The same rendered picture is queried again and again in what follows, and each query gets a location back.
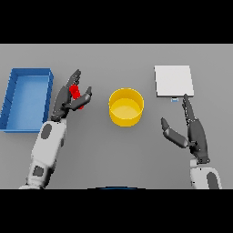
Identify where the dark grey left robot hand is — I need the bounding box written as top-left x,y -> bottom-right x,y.
50,68 -> 93,123

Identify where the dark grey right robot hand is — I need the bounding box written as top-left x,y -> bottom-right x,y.
160,93 -> 211,165

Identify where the red beaker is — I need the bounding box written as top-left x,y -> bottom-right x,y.
68,85 -> 86,110

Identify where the pale square measuring scale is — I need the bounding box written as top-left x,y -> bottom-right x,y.
153,65 -> 195,103

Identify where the yellow bowl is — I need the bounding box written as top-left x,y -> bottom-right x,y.
108,87 -> 145,127

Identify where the blue tray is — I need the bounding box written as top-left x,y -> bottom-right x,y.
0,67 -> 55,134

